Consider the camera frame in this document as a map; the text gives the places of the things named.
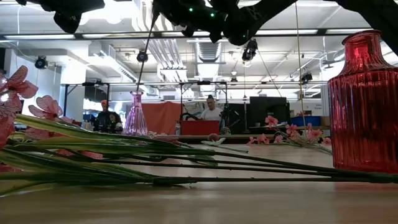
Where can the pink-red artificial tulip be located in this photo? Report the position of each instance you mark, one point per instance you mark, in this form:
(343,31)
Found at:
(213,137)

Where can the pink blossom flower bunch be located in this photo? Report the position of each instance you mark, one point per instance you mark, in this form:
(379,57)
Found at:
(314,134)
(93,146)

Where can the red ribbed glass vase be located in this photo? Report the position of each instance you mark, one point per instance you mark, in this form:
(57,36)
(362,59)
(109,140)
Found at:
(363,118)

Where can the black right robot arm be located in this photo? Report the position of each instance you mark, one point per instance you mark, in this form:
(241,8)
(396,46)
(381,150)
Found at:
(382,15)

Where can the purple ribbed glass vase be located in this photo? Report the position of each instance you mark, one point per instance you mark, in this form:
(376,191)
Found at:
(135,124)

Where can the person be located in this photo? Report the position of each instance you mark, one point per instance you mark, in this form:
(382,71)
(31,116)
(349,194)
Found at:
(211,113)
(105,119)

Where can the orange cloth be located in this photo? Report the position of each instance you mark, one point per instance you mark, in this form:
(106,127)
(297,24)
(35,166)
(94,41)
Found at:
(161,118)

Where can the small red bin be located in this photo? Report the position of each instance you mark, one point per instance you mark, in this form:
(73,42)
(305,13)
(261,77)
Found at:
(199,127)

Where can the blue bin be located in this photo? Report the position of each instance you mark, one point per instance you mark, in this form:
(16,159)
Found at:
(306,121)

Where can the black ceiling camera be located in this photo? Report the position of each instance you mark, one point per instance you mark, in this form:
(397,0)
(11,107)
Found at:
(306,77)
(41,62)
(142,56)
(249,51)

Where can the silver air duct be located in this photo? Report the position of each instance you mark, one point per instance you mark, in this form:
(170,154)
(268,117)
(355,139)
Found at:
(210,51)

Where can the black overhead frame bar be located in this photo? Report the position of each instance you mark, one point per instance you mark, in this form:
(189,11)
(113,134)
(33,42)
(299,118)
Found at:
(79,36)

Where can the black table frame rail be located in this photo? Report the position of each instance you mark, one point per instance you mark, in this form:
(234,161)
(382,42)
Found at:
(192,140)

